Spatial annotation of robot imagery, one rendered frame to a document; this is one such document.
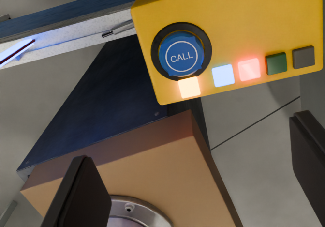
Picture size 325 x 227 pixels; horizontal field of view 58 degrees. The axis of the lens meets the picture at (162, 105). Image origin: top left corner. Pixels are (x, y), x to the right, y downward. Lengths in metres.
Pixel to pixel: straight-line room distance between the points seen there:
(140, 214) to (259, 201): 1.55
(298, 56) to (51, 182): 0.38
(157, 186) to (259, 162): 1.36
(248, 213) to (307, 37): 1.81
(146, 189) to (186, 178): 0.06
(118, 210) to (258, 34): 0.34
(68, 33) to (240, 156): 1.37
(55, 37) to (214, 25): 0.32
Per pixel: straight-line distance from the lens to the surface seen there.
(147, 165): 0.43
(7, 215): 2.12
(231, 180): 1.84
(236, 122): 1.60
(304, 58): 0.29
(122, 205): 0.48
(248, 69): 0.28
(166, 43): 0.26
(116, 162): 0.43
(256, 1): 0.27
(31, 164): 0.58
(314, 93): 1.38
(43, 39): 0.53
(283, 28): 0.28
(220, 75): 0.28
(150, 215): 0.49
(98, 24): 0.50
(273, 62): 0.28
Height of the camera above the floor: 1.33
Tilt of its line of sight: 62 degrees down
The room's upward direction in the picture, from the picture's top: 176 degrees counter-clockwise
